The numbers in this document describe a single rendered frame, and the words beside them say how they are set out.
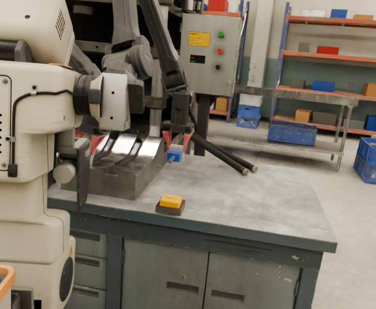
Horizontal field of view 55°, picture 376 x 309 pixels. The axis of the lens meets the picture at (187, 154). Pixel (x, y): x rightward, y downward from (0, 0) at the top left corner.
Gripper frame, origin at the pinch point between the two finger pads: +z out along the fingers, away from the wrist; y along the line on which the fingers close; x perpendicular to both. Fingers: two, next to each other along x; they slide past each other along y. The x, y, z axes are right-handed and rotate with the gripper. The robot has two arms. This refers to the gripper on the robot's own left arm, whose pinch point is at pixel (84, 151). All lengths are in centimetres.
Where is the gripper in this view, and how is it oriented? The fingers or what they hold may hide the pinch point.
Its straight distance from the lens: 123.4
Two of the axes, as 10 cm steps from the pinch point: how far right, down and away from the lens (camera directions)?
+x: -1.5, 1.2, -9.8
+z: -2.5, 9.6, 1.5
